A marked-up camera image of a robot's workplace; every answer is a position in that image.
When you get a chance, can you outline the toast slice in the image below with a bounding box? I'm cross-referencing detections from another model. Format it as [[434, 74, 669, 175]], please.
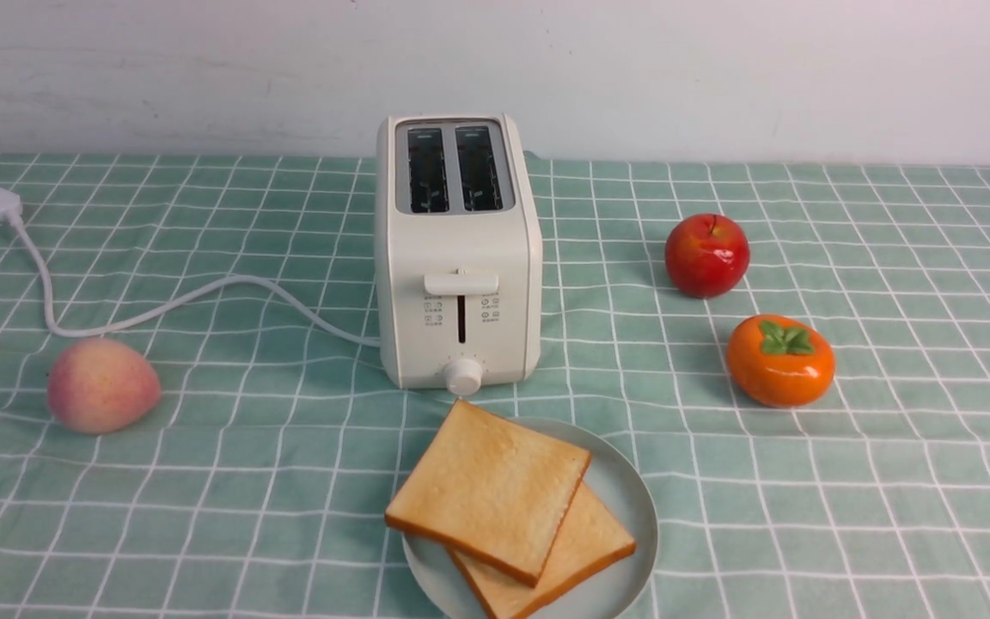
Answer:
[[448, 481, 637, 618], [384, 399, 592, 586]]

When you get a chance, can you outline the pink peach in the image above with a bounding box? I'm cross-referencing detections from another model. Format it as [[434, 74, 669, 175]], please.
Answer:
[[46, 338, 162, 435]]

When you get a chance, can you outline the green checkered tablecloth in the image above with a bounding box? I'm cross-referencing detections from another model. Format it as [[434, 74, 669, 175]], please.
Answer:
[[0, 154, 990, 618]]

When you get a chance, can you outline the white two-slot toaster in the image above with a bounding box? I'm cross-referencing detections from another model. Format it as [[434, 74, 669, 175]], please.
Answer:
[[373, 114, 543, 397]]

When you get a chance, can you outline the light green round plate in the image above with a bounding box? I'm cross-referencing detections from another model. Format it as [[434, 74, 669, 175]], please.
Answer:
[[402, 418, 659, 618]]

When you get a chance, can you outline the red apple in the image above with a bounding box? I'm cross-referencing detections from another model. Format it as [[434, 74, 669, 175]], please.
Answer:
[[664, 212, 751, 299]]

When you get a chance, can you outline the orange persimmon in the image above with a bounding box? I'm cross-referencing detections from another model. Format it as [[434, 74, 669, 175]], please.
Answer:
[[725, 314, 837, 408]]

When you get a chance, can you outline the white power cord with plug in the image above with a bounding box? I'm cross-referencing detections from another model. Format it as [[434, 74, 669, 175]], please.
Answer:
[[0, 187, 382, 349]]

